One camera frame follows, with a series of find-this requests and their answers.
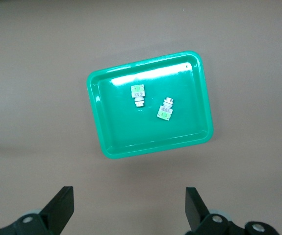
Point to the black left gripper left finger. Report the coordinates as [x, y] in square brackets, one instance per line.
[57, 213]

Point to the green square button switch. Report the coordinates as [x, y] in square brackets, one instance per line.
[164, 111]
[137, 91]

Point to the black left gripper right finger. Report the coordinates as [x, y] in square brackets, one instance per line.
[197, 215]

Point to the green plastic tray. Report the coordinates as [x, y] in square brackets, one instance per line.
[180, 127]

